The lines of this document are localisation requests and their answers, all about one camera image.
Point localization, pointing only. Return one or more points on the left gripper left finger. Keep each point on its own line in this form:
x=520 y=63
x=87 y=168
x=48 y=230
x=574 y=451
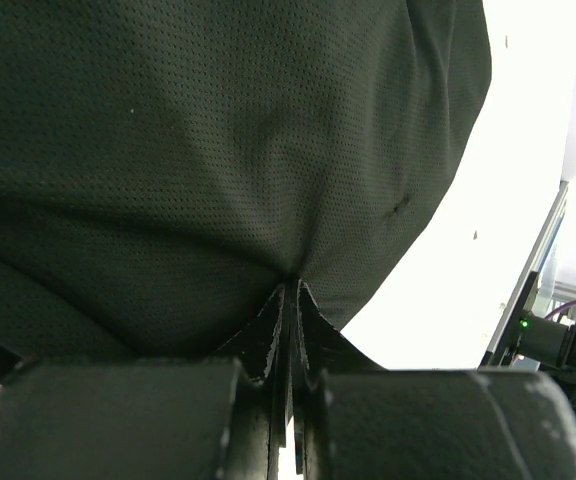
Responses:
x=221 y=417

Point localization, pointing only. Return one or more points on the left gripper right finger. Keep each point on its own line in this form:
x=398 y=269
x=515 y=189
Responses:
x=354 y=419

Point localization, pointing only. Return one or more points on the black t shirt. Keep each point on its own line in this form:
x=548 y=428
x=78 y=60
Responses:
x=165 y=165

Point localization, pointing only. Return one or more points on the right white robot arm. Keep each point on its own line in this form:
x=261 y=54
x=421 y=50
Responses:
x=550 y=343

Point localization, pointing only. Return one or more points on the right aluminium side rail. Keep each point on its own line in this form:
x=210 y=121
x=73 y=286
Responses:
x=538 y=260

